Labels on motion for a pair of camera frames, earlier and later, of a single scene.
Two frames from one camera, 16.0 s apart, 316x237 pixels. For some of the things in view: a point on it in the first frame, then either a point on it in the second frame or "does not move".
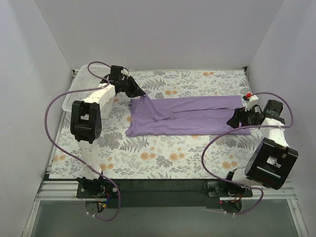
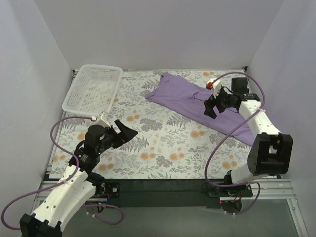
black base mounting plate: [162, 193] does not move
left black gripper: [129, 85] -> [117, 138]
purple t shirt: [161, 115] -> [190, 97]
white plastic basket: [84, 80] does not move
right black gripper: [241, 116] -> [215, 103]
